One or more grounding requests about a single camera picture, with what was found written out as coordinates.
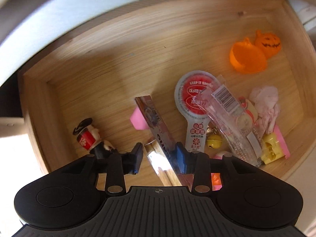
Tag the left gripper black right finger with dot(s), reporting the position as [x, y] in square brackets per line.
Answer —
[185, 168]

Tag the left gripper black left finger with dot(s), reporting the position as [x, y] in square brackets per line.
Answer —
[120, 164]

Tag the black red figurine keychain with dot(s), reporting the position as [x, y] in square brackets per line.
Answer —
[89, 138]

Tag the biscuit stick snack pack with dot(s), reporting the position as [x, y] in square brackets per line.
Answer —
[160, 150]

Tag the clear barcode plastic packet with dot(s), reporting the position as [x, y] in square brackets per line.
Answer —
[234, 123]

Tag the red hawthorn snack packet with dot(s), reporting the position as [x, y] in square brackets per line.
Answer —
[187, 88]

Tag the yellow toy block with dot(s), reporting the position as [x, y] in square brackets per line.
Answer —
[272, 150]

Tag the pink card package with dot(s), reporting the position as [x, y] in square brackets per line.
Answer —
[281, 141]

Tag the orange pumpkin shell hollow half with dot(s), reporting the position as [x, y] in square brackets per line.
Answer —
[246, 58]

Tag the orange jack-o-lantern face half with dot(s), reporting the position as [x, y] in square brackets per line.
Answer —
[268, 43]

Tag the wooden drawer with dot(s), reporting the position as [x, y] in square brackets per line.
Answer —
[144, 48]

